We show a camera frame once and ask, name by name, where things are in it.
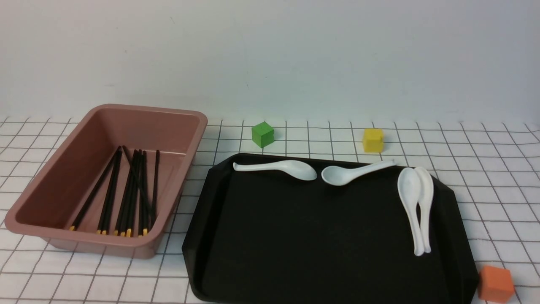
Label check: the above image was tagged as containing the white spoon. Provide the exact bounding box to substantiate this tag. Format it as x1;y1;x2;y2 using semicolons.
321;161;397;186
232;160;318;181
414;167;434;253
397;167;424;256

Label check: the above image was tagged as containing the green cube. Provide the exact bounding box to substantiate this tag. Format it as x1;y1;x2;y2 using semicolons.
251;121;275;148

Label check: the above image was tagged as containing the yellow cube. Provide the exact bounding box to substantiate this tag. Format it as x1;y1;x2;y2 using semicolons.
362;128;384;153

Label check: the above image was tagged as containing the black plastic tray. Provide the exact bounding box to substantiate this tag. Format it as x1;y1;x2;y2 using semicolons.
182;153;480;304

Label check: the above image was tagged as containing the white spoon right inner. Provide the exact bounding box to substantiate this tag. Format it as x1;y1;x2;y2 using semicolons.
397;167;424;256

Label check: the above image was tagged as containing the black chopstick crossing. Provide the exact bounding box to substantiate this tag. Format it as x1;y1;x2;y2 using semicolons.
120;146;156;226

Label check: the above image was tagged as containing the black chopstick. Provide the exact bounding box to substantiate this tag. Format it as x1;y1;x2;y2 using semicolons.
69;148;120;231
126;150;139;237
141;152;148;236
152;150;160;224
114;146;136;236
138;149;146;237
96;147;122;235

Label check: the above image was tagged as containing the white spoon far left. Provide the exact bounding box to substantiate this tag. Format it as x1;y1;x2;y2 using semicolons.
232;160;318;181

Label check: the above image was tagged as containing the pink plastic bin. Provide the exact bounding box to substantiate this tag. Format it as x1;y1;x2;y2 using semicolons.
5;104;208;258

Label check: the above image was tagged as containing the white spoon right outer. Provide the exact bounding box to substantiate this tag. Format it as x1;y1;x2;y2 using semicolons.
414;167;434;253

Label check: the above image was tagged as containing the orange cube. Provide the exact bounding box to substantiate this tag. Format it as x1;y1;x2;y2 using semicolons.
478;265;515;304

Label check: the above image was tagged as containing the white spoon centre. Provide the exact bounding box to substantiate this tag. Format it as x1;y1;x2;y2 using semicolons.
321;161;397;186

